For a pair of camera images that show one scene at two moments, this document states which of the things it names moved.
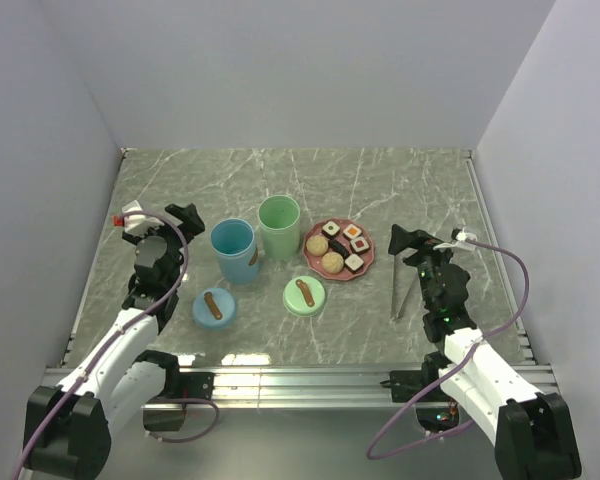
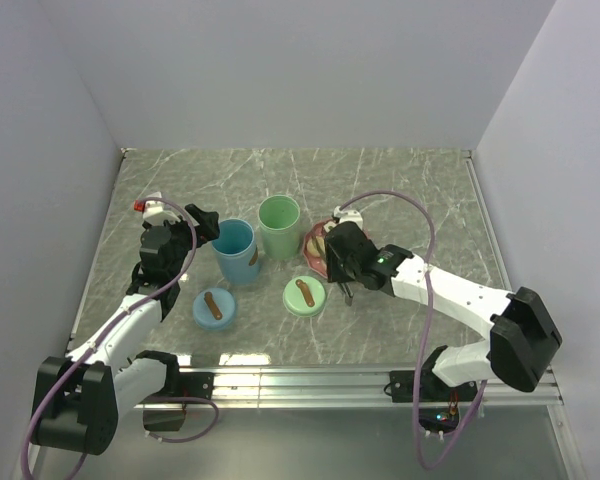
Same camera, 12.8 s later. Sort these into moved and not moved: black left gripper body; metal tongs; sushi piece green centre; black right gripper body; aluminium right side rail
Moved: metal tongs; black right gripper body
Not moved: aluminium right side rail; black left gripper body; sushi piece green centre
